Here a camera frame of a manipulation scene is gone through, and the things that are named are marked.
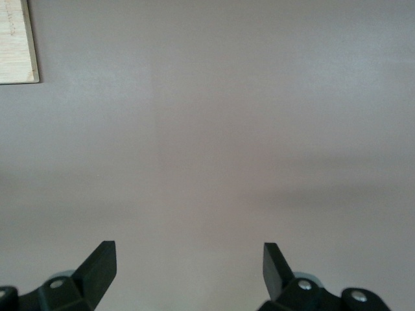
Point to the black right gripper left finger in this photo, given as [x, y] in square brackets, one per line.
[90, 275]

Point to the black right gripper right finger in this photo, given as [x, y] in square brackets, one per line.
[279, 275]

